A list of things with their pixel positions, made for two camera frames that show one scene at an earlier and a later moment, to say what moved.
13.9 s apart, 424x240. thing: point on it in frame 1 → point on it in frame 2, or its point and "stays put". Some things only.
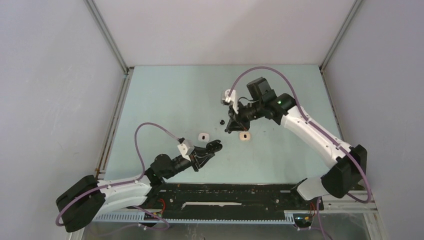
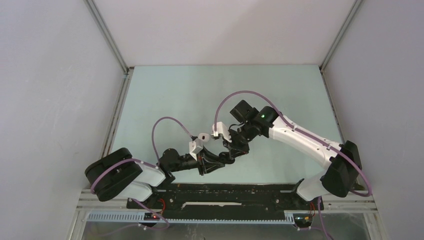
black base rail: (227, 201) stays put
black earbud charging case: (214, 146) → (224, 156)
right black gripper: (235, 126) → (235, 150)
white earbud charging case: (203, 137) stays put
